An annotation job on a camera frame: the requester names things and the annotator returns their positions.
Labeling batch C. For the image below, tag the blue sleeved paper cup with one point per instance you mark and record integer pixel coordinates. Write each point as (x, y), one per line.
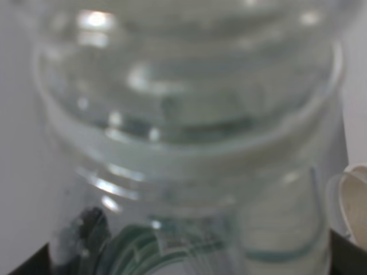
(346, 204)

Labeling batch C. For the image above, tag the clear bottle green label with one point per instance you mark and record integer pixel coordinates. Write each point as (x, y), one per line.
(194, 128)

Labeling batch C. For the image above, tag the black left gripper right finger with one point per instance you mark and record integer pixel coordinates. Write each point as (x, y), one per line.
(346, 258)

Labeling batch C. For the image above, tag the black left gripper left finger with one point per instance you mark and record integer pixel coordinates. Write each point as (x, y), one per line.
(37, 264)

